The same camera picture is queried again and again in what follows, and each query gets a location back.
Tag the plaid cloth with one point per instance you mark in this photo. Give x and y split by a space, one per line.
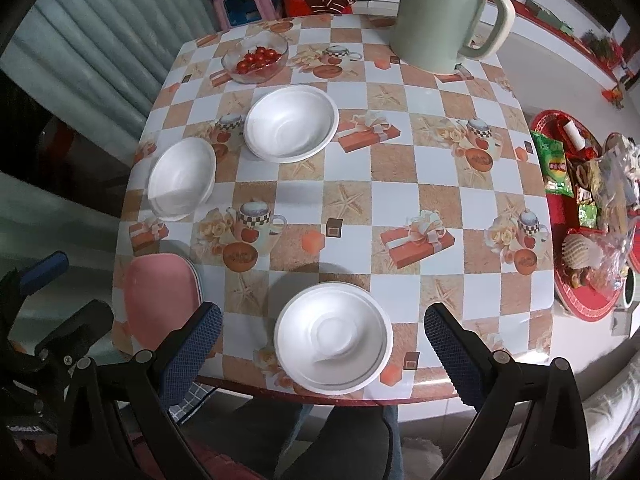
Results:
192 402

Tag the pink plastic stool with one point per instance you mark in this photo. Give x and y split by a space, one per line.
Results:
245 7

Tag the white cup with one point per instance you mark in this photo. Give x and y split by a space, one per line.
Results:
631 285

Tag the pink square plate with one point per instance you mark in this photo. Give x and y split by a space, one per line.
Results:
155 295

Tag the red round snack tray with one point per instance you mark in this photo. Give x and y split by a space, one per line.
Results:
585 305

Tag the pale green electric kettle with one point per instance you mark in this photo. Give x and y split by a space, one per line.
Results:
435 25

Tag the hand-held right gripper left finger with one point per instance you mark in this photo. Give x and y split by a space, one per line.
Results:
192 347

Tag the large white foam bowl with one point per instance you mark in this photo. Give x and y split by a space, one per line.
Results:
332 337

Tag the grey pleated curtain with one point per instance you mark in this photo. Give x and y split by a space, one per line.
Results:
110 35

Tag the checkered printed tablecloth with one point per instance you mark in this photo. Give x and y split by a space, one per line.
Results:
400 185

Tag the person's legs in dark trousers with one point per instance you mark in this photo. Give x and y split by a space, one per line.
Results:
340 445

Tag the small white foam bowl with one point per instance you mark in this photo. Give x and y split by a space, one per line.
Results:
181 177

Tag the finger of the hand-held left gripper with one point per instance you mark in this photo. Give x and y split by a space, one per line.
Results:
85 322
47 266

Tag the person's maroon garment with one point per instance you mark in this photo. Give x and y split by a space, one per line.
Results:
225 465

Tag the pile of cherry tomatoes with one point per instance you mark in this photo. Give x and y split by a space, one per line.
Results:
257 59

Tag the clear glass bowl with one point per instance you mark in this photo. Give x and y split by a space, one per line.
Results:
235 72

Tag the small white bottle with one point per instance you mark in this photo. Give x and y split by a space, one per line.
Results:
574 135

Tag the white fluffy blanket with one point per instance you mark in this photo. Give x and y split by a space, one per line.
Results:
610 410

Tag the fruit in white foam net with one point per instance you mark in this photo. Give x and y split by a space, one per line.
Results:
580 250

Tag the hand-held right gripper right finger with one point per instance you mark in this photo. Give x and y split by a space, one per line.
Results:
452 350

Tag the green snack packet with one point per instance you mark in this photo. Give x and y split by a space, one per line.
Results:
552 162

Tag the clear plastic bag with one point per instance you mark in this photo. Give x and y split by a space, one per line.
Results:
617 185

